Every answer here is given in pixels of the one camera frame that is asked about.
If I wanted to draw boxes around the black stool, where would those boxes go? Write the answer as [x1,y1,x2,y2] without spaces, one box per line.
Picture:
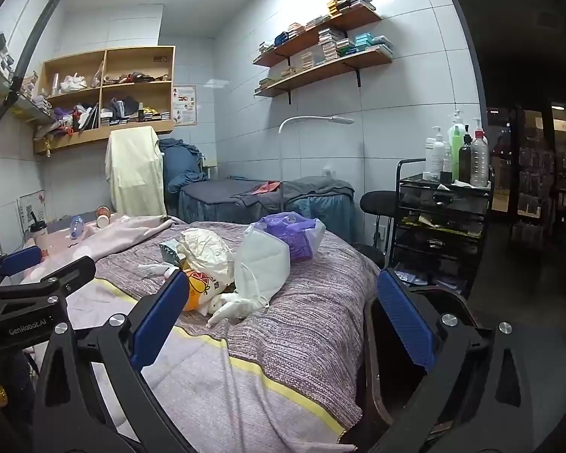
[360,191,399,265]

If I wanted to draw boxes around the cream cloth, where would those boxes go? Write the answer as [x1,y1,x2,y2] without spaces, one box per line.
[105,126,168,220]

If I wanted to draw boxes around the white drink carton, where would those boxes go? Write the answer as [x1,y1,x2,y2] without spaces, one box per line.
[159,240,187,265]

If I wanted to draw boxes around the black phone stand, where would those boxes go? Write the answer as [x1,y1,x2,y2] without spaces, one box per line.
[0,0,71,147]

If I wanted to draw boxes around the purple woven blanket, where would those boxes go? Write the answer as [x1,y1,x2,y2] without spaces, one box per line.
[23,219,383,453]

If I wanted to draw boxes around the black rolling cart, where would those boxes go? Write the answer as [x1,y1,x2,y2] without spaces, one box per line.
[389,158,495,293]

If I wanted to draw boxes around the wooden wall shelf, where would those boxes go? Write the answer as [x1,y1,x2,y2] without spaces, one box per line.
[253,8,382,68]
[254,47,393,105]

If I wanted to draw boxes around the white plastic bag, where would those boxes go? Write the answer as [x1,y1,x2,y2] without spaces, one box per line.
[177,228,237,293]

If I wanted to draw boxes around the row of small boxes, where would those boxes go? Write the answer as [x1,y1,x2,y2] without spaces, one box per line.
[259,0,375,55]

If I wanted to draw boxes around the white floor lamp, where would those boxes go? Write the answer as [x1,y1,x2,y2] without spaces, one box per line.
[277,114,354,213]

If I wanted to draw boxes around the blue cloth pile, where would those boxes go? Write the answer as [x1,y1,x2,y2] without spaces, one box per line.
[159,138,208,194]

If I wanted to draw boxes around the orange fruit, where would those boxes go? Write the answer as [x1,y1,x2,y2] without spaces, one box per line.
[181,268,227,312]

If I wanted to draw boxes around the white face mask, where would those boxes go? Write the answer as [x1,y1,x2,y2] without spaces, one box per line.
[234,224,293,312]

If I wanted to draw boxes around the green bottle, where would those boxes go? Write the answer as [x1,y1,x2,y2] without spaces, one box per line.
[449,125,464,182]

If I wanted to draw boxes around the clear sign stand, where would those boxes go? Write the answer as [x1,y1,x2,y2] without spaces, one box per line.
[18,190,46,232]

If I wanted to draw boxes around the brown trash bin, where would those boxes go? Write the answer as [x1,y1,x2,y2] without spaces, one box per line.
[362,288,482,439]

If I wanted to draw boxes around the wall shelves with boxes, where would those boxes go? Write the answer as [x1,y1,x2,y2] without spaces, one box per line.
[258,28,393,90]

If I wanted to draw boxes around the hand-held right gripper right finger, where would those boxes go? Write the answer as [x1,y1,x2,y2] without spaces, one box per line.
[372,268,536,453]

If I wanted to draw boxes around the pink blanket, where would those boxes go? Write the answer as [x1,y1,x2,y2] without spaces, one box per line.
[21,214,189,284]

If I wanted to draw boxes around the dark pump bottle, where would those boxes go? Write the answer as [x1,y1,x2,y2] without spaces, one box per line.
[458,125,473,184]

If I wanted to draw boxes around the tall white pump bottle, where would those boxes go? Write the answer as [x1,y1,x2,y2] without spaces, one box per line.
[448,110,470,152]

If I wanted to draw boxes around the white tissues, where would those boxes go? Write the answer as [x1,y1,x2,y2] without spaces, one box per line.
[206,291,271,328]

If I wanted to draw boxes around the grey covered massage bed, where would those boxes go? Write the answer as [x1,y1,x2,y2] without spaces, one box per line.
[177,176,354,237]

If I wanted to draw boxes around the dark folded clothes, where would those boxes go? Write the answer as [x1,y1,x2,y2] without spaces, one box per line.
[108,96,140,119]

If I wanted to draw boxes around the shop display rack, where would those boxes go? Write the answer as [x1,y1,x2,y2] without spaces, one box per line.
[514,104,566,246]

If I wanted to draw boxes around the purple plastic bag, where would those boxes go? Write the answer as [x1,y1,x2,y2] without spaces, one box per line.
[255,212,327,261]

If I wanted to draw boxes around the wall poster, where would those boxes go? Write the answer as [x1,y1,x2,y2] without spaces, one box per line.
[172,85,197,126]

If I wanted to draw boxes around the clear bottle red cap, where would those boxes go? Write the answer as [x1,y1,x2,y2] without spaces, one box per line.
[470,129,490,187]

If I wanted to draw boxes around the white tissue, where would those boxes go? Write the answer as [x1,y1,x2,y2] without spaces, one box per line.
[138,263,180,279]

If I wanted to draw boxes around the white bag on shelf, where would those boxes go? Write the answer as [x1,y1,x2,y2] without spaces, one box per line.
[59,72,88,94]

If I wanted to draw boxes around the blue patterned packet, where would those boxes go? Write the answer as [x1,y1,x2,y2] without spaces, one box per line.
[396,269,430,286]

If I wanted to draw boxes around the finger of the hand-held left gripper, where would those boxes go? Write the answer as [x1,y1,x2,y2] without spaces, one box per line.
[0,256,96,300]
[0,247,43,290]

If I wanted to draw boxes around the grey wall shelf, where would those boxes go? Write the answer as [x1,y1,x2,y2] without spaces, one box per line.
[0,75,55,126]

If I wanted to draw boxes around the wooden cubby shelf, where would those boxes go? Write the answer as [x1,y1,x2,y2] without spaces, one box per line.
[33,46,176,156]

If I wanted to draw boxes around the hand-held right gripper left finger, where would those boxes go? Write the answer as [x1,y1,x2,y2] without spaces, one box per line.
[32,269,199,453]

